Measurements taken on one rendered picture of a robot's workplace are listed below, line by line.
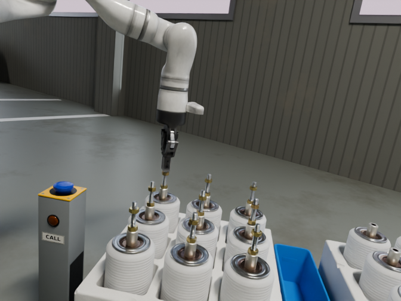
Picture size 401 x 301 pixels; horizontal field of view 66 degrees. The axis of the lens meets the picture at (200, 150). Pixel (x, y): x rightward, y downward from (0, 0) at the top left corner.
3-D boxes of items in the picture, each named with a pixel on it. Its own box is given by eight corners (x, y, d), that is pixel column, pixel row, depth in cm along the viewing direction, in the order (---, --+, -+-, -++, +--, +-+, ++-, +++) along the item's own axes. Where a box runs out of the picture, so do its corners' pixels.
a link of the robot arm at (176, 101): (204, 115, 76) (207, 90, 74) (159, 111, 73) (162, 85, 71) (196, 110, 84) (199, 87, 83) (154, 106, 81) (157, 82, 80)
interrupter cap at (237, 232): (242, 225, 75) (243, 222, 75) (271, 237, 71) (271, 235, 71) (226, 236, 69) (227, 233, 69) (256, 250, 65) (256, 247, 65)
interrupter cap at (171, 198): (159, 191, 89) (159, 189, 89) (181, 199, 86) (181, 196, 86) (142, 199, 82) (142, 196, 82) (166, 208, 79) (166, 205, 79)
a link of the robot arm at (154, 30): (190, 31, 79) (137, 9, 74) (201, 29, 71) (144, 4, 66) (181, 58, 81) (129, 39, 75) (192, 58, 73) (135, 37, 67)
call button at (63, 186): (67, 198, 64) (67, 189, 63) (48, 194, 64) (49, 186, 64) (77, 191, 68) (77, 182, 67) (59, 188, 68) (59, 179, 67)
